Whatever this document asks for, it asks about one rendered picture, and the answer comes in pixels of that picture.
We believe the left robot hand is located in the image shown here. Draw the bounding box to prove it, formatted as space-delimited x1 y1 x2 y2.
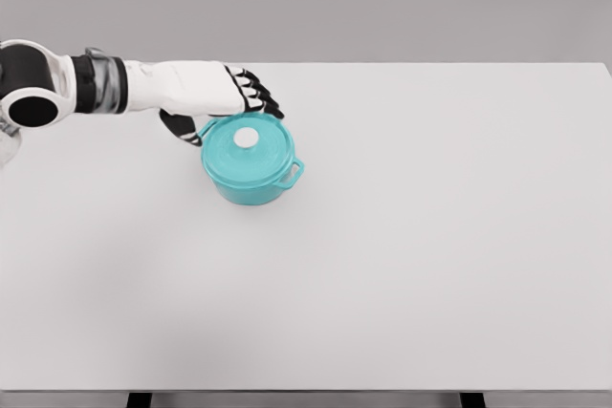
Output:
159 60 285 147

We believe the teal pot lid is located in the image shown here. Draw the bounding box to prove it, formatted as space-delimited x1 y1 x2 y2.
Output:
201 112 295 187

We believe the teal pot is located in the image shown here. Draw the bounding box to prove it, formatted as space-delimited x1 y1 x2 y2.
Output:
195 114 306 205

